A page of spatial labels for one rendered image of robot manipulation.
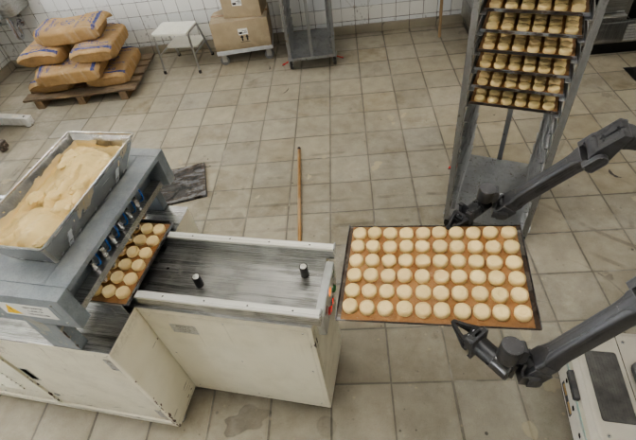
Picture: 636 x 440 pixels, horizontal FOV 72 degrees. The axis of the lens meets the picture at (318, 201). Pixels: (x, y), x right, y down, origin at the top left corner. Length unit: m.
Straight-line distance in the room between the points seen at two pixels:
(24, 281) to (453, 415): 1.85
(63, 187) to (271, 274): 0.78
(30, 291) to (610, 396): 2.18
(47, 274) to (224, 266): 0.61
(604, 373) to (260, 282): 1.50
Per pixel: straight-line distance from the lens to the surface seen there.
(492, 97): 2.34
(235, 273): 1.76
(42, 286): 1.59
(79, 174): 1.74
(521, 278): 1.50
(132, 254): 1.89
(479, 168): 3.17
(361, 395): 2.35
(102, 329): 1.84
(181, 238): 1.89
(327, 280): 1.66
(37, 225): 1.61
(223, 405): 2.46
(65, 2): 5.97
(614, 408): 2.26
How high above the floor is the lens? 2.20
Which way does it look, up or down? 45 degrees down
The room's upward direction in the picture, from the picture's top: 9 degrees counter-clockwise
